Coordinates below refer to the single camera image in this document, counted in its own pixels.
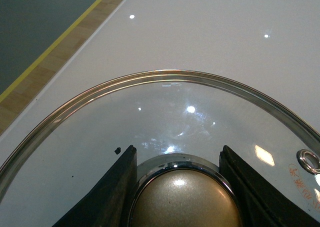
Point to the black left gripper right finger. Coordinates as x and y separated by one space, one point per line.
260 203

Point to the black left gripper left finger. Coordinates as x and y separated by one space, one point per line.
104 203

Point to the glass pot lid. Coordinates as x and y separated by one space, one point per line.
178 121

